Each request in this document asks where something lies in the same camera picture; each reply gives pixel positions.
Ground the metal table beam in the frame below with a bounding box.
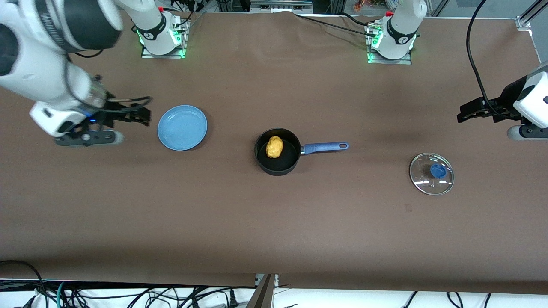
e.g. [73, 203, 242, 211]
[246, 274, 279, 308]

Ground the thick black hanging cable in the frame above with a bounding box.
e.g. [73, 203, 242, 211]
[466, 0, 514, 120]

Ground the aluminium background rail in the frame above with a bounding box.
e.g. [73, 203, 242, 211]
[250, 0, 313, 12]

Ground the glass lid with blue knob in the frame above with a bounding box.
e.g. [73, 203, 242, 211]
[409, 152, 455, 196]

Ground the short black base cable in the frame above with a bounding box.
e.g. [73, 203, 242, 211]
[340, 12, 375, 27]

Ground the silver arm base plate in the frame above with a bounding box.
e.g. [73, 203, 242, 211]
[366, 24, 414, 65]
[141, 17, 189, 59]

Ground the yellow potato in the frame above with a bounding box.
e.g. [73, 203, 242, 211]
[265, 136, 284, 159]

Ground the aluminium frame profile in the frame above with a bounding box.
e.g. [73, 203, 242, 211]
[516, 0, 548, 30]

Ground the blue round plate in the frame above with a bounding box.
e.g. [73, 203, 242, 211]
[157, 105, 208, 151]

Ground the dark pot with blue handle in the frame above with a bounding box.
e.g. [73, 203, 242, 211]
[254, 128, 350, 176]

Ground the brown table cover cloth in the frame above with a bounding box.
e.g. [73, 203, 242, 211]
[0, 11, 548, 296]

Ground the black looped floor cable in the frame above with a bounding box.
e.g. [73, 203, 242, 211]
[0, 260, 45, 308]

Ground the long black base cable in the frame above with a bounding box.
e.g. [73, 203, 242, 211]
[293, 13, 377, 37]

